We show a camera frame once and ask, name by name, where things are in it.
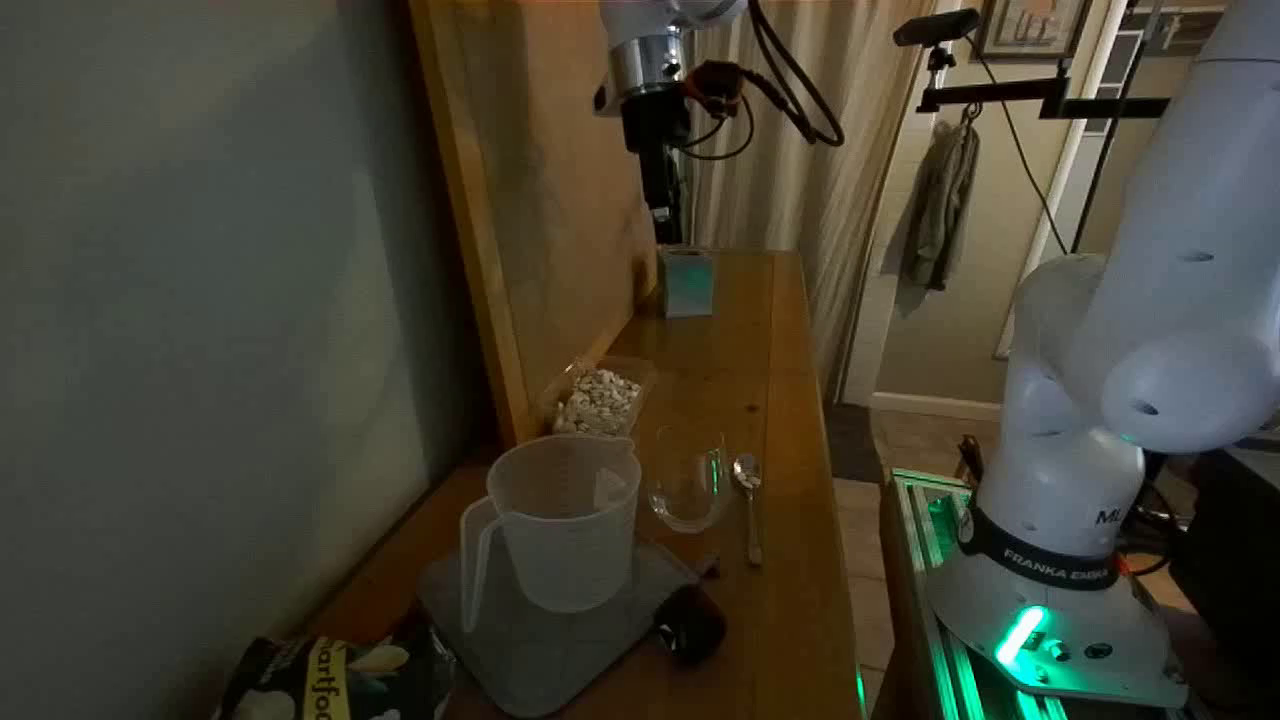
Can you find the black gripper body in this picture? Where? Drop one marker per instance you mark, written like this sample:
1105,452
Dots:
656,122

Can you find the translucent plastic measuring jug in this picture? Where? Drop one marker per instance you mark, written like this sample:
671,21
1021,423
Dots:
564,520

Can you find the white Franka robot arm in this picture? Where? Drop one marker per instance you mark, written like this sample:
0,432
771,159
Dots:
1173,267

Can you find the blue cube box with hole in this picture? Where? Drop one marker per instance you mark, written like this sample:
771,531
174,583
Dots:
690,280

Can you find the large plywood board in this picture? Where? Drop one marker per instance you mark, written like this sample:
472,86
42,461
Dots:
544,203

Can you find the beige curtain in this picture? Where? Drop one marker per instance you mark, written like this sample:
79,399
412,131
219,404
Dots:
803,214

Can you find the hanging grey green cloth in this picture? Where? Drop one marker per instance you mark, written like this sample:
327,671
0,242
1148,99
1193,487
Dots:
943,205

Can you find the metal spoon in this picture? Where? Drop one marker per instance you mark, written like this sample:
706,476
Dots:
750,476

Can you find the black mounting bar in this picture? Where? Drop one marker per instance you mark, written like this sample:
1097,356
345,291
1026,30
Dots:
1013,94

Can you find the framed picture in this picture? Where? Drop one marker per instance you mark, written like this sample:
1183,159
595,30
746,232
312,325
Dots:
1031,26

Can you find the small black round object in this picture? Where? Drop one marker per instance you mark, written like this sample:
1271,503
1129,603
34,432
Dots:
690,626

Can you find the grey quilted pot holder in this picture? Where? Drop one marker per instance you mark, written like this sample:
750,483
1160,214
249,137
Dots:
562,661

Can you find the black yellow snack bag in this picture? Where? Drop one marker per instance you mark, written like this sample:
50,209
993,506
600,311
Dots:
333,677

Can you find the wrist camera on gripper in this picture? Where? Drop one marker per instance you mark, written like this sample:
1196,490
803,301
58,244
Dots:
713,86

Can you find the black camera on mount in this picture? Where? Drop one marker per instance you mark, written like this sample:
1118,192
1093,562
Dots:
938,26

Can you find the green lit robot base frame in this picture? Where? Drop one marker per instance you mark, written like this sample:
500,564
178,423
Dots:
934,626

